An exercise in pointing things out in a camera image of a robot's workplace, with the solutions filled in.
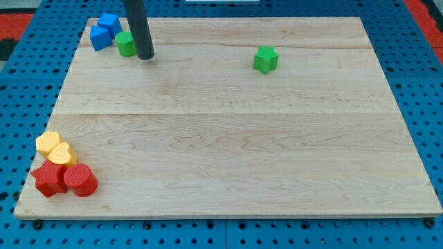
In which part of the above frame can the yellow heart block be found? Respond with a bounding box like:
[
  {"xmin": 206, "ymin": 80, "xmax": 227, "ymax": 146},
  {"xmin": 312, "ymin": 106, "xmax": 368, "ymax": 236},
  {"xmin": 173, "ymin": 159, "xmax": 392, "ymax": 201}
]
[{"xmin": 48, "ymin": 142, "xmax": 78, "ymax": 167}]

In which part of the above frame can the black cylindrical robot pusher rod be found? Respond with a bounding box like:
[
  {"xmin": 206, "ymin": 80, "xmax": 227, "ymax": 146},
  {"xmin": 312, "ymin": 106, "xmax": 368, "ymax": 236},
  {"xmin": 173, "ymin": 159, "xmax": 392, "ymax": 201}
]
[{"xmin": 123, "ymin": 0, "xmax": 155, "ymax": 60}]

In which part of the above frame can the red cylinder block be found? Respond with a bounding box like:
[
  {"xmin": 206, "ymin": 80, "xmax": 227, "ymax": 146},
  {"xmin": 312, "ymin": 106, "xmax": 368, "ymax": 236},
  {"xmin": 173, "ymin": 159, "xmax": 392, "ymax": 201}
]
[{"xmin": 64, "ymin": 163, "xmax": 98, "ymax": 197}]

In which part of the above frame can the red star block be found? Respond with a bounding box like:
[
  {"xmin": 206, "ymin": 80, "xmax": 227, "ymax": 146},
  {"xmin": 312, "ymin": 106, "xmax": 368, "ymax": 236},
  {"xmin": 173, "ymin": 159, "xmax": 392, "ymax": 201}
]
[{"xmin": 30, "ymin": 160, "xmax": 67, "ymax": 198}]

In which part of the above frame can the blue cube block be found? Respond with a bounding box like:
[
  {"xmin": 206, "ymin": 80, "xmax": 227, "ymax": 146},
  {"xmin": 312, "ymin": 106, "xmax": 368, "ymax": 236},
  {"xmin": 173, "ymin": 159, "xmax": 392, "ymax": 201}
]
[{"xmin": 97, "ymin": 13, "xmax": 122, "ymax": 39}]

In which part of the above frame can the blue triangle block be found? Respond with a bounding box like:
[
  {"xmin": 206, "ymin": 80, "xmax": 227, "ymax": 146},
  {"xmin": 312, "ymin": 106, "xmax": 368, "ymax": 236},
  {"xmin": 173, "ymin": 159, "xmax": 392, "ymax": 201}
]
[{"xmin": 89, "ymin": 26, "xmax": 113, "ymax": 51}]

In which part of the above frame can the green star block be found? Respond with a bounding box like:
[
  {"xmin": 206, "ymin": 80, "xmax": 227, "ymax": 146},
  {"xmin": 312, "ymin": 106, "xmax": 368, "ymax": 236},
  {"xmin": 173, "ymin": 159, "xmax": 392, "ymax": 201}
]
[{"xmin": 253, "ymin": 46, "xmax": 279, "ymax": 74}]

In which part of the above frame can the yellow hexagon block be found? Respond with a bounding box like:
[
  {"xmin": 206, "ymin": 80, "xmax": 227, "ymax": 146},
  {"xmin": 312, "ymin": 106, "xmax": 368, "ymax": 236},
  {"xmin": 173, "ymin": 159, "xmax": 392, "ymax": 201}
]
[{"xmin": 35, "ymin": 131, "xmax": 64, "ymax": 157}]

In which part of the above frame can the light wooden board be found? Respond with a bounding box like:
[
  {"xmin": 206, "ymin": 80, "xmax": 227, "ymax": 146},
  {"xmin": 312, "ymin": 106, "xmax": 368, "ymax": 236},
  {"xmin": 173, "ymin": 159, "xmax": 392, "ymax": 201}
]
[{"xmin": 15, "ymin": 17, "xmax": 442, "ymax": 220}]

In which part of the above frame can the green cylinder block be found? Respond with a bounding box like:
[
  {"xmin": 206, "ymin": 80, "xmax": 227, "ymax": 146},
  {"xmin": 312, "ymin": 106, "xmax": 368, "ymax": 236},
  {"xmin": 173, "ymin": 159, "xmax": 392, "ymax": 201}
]
[{"xmin": 115, "ymin": 31, "xmax": 136, "ymax": 57}]

